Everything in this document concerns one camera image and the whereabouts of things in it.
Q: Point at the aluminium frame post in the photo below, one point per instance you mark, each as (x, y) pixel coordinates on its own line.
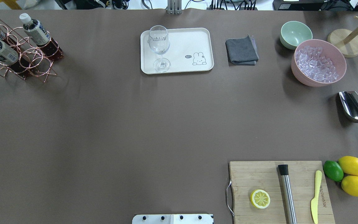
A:
(174, 7)

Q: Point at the steel muddler black tip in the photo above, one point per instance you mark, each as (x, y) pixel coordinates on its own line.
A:
(284, 174)

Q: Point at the yellow plastic knife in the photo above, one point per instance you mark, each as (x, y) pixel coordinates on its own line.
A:
(315, 199)

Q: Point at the wooden cup rack stand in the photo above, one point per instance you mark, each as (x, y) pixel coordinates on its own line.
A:
(345, 40)

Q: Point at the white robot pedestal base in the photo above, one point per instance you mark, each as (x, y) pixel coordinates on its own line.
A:
(173, 219)

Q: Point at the mint green bowl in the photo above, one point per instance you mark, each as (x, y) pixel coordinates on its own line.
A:
(293, 33)

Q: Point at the copper wire bottle basket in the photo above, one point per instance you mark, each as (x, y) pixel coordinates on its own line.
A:
(40, 65)

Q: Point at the grey folded cloth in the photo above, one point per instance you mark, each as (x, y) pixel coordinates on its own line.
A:
(242, 51)

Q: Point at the half lemon slice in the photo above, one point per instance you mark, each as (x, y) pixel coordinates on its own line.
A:
(260, 199)

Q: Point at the pink bowl of ice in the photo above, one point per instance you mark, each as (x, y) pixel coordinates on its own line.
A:
(318, 63)

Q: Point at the cream rabbit print tray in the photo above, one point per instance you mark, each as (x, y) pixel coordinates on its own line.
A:
(190, 51)

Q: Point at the green lime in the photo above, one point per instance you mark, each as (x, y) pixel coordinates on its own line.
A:
(333, 170)

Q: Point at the yellow lemon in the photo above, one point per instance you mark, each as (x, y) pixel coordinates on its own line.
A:
(350, 185)
(349, 165)

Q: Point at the clear wine glass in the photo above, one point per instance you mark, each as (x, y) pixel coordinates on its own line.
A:
(159, 43)

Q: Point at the stainless steel ice scoop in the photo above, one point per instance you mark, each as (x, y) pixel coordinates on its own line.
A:
(349, 101)

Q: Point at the bamboo cutting board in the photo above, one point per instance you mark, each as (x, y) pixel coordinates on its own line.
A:
(247, 176)

